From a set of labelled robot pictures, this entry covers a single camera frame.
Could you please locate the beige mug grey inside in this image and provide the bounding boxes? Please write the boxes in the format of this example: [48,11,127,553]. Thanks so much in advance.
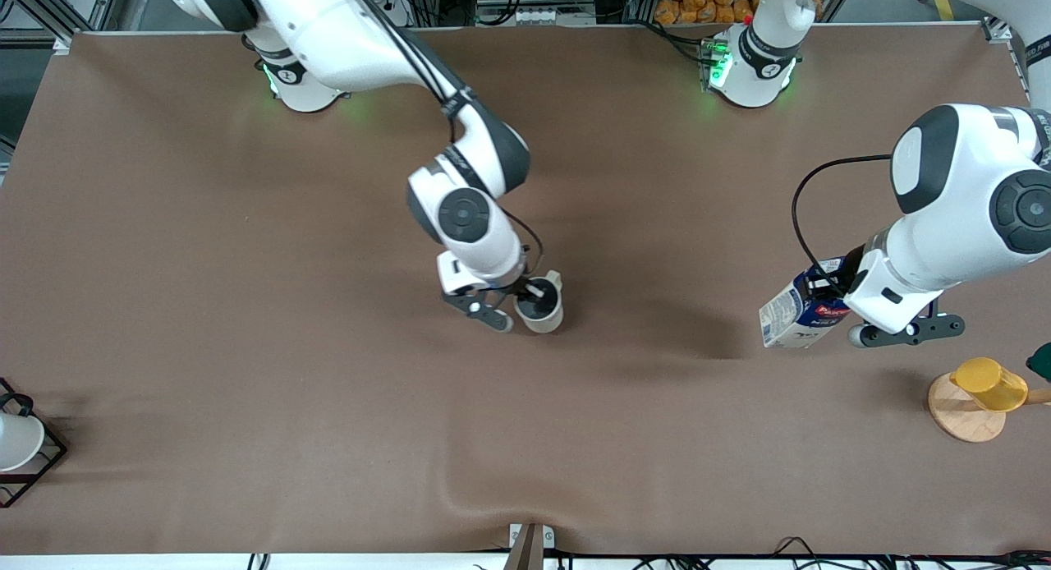
[513,270,566,334]

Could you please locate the blue white milk carton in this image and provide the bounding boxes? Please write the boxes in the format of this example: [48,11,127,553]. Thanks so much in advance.
[759,258,855,349]

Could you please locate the yellow plastic cup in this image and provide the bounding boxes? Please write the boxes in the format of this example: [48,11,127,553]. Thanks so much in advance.
[950,356,1029,412]

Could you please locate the white cup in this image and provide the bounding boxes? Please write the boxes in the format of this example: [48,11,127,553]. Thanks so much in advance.
[0,411,46,473]

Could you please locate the round wooden mug stand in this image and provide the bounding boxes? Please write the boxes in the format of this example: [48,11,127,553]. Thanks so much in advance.
[928,371,1051,444]

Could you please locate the brown table cover cloth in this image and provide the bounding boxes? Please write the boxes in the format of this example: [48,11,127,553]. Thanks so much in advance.
[0,24,1051,556]

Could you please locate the white power strip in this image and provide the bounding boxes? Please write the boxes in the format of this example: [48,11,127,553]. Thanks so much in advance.
[513,7,596,25]

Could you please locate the orange snack bags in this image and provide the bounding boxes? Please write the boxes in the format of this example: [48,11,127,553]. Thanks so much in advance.
[654,0,760,25]

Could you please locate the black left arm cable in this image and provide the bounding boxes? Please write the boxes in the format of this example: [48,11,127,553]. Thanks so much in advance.
[792,154,893,296]

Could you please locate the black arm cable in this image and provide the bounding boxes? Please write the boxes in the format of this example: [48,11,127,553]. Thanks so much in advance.
[792,154,893,296]
[345,0,547,283]

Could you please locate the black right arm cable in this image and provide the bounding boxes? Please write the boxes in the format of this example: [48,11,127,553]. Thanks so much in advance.
[345,0,547,283]

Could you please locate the metal table edge bracket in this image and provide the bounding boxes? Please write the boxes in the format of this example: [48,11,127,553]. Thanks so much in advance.
[503,522,556,570]

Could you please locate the black wire rack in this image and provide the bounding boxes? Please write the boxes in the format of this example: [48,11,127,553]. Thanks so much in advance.
[0,378,68,508]

